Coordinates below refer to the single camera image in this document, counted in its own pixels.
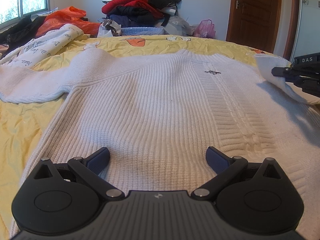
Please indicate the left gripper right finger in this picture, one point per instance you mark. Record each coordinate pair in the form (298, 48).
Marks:
(226, 169)

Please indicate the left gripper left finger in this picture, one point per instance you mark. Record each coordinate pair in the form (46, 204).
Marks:
(87, 172)

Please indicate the white knitted sweater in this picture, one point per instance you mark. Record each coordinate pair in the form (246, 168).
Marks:
(158, 114)

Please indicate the black clothes by window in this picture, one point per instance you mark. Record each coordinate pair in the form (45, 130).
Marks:
(21, 33)

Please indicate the dark navy clothes stack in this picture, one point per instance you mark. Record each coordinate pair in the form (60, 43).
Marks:
(132, 17)

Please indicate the yellow carrot print quilt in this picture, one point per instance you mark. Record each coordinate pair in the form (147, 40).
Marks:
(23, 124)

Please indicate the brown wooden door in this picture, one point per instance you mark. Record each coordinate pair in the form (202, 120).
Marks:
(268, 25)

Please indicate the pink plastic bag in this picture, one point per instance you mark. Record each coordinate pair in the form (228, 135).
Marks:
(205, 29)

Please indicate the white lettered blanket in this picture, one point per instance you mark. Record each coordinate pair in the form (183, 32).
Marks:
(43, 47)

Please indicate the clear grey plastic bag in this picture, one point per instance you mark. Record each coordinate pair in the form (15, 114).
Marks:
(178, 26)

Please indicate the white crumpled plastic bag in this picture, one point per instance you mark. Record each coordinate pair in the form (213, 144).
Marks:
(109, 28)

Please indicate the light blue folded blanket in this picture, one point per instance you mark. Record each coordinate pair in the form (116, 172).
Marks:
(137, 31)

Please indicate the orange plastic bag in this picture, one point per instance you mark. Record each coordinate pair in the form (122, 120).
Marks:
(69, 15)

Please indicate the red garment on pile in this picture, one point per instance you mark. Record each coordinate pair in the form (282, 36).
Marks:
(107, 8)

